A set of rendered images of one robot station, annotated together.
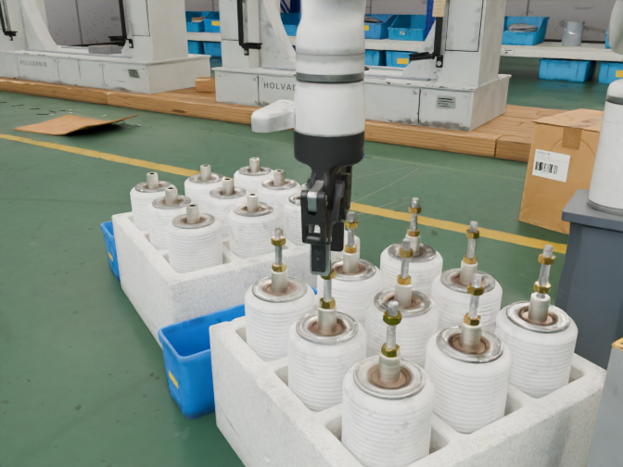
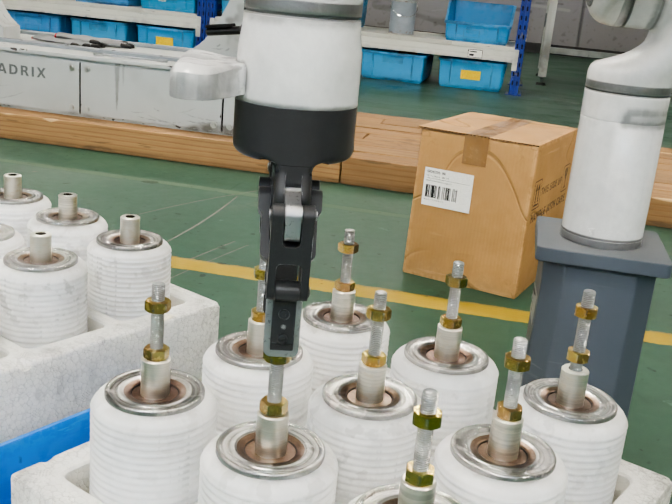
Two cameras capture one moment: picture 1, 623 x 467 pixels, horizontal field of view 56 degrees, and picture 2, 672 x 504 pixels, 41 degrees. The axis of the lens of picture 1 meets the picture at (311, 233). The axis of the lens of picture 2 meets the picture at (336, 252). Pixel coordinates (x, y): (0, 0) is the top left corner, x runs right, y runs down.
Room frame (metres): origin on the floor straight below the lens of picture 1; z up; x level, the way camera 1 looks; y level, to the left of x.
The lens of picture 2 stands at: (0.09, 0.16, 0.57)
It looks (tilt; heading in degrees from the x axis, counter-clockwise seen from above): 17 degrees down; 338
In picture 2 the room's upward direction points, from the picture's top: 5 degrees clockwise
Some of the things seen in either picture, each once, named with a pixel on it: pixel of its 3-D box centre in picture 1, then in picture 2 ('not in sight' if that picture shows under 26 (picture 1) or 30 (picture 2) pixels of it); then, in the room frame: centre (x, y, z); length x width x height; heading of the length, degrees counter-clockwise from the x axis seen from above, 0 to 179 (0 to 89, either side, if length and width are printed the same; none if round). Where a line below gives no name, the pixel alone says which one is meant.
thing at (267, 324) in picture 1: (280, 346); (151, 496); (0.72, 0.04, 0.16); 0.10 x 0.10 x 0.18
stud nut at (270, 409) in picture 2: (327, 302); (273, 405); (0.62, -0.02, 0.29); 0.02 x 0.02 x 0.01; 17
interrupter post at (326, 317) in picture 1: (326, 318); (271, 433); (0.62, -0.02, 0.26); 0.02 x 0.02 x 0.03
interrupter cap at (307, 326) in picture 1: (326, 327); (270, 449); (0.62, -0.02, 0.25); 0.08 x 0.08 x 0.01
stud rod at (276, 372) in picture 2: (327, 289); (275, 381); (0.62, -0.02, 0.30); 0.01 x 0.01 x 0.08
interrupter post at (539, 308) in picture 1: (539, 308); (572, 387); (0.64, -0.28, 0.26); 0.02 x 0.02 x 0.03
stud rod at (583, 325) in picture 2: (544, 274); (581, 334); (0.64, -0.28, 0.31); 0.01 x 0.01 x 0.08
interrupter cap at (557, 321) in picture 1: (537, 317); (569, 401); (0.64, -0.28, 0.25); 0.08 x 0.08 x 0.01
